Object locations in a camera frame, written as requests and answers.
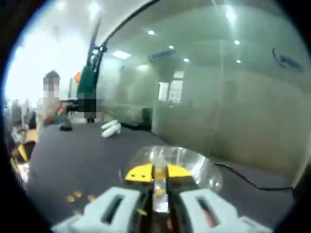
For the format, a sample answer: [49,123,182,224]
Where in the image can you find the yellow QQ candies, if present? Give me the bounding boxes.
[67,190,98,216]

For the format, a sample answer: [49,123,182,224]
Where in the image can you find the stainless steel bowl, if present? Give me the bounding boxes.
[118,145,223,214]

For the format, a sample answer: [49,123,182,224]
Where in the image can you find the dark grey table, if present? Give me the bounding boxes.
[26,121,296,233]

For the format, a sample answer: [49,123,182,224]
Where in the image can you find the green board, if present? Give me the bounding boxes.
[77,65,98,99]

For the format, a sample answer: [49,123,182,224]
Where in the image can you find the black pole stand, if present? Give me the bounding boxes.
[86,18,109,73]

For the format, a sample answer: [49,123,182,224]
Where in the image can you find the black table cable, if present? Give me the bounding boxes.
[215,162,294,191]

